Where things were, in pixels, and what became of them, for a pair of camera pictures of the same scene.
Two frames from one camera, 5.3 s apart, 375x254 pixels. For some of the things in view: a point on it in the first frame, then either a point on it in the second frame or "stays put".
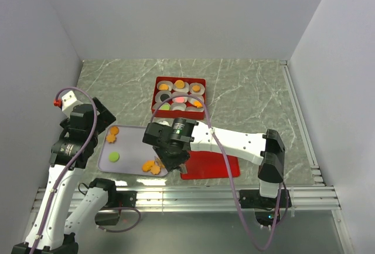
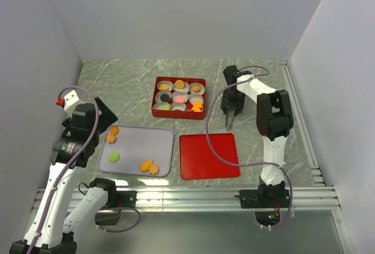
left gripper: x=105 y=117 stays put
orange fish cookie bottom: x=147 y=165 stays put
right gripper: x=169 y=162 → x=238 y=106
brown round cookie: x=196 y=88 stays put
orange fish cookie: x=157 y=160 → x=197 y=105
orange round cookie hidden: x=179 y=84 stays put
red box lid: x=202 y=165 stays put
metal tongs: x=181 y=168 → x=229 y=116
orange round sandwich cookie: x=163 y=87 stays put
